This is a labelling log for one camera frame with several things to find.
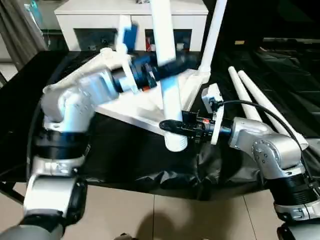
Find white plastic table leg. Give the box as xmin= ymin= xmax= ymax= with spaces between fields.
xmin=149 ymin=0 xmax=189 ymax=152
xmin=196 ymin=0 xmax=229 ymax=85
xmin=237 ymin=70 xmax=310 ymax=152
xmin=228 ymin=66 xmax=264 ymax=124

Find white plastic table top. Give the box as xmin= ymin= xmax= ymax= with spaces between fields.
xmin=42 ymin=47 xmax=212 ymax=137

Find black mat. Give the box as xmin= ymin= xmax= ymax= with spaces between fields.
xmin=0 ymin=37 xmax=320 ymax=201

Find white cabinet with glass doors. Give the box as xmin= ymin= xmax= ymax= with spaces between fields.
xmin=54 ymin=0 xmax=210 ymax=53

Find light blue plastic item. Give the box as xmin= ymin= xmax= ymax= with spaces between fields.
xmin=25 ymin=0 xmax=48 ymax=31

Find grey curtain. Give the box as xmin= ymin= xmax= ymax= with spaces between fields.
xmin=0 ymin=0 xmax=51 ymax=71

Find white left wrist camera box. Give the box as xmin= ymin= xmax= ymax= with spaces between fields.
xmin=115 ymin=15 xmax=141 ymax=57

